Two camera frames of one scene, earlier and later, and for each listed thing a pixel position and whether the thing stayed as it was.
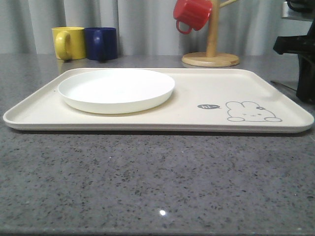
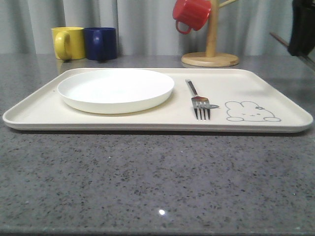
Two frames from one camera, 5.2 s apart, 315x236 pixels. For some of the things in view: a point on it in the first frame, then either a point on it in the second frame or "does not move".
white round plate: [115, 91] does not move
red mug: [196, 13] does not move
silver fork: [287, 87] → [199, 102]
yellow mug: [70, 43] does not move
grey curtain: [144, 27] does not move
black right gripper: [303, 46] → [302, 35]
